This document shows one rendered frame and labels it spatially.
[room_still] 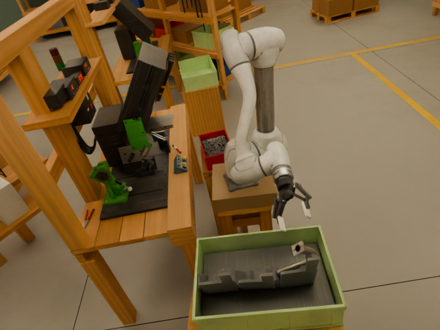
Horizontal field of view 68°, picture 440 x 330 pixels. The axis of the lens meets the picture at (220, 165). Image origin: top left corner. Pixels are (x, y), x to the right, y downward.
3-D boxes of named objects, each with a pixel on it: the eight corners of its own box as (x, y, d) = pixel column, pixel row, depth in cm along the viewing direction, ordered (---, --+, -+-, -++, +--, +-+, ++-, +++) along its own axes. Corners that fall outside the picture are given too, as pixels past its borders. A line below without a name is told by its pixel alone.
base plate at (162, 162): (170, 118, 283) (169, 116, 282) (168, 207, 196) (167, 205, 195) (123, 128, 283) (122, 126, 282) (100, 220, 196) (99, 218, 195)
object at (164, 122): (173, 116, 238) (172, 113, 237) (173, 128, 226) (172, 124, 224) (122, 126, 239) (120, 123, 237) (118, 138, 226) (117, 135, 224)
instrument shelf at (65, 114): (103, 61, 237) (101, 55, 235) (72, 122, 166) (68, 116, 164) (69, 68, 238) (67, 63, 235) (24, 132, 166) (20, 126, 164)
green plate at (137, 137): (150, 143, 224) (142, 113, 217) (148, 147, 217) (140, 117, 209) (134, 146, 224) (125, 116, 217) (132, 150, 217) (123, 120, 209)
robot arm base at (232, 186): (249, 165, 208) (248, 158, 205) (259, 185, 190) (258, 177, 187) (221, 171, 206) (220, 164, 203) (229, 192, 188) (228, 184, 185)
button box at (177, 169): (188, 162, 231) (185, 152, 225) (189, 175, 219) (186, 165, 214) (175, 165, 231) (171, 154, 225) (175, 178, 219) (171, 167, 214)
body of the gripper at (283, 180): (271, 183, 144) (275, 201, 138) (285, 173, 139) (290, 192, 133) (283, 188, 148) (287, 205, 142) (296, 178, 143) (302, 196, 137)
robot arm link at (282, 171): (281, 162, 141) (284, 173, 138) (295, 168, 146) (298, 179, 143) (267, 173, 147) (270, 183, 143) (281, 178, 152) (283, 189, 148)
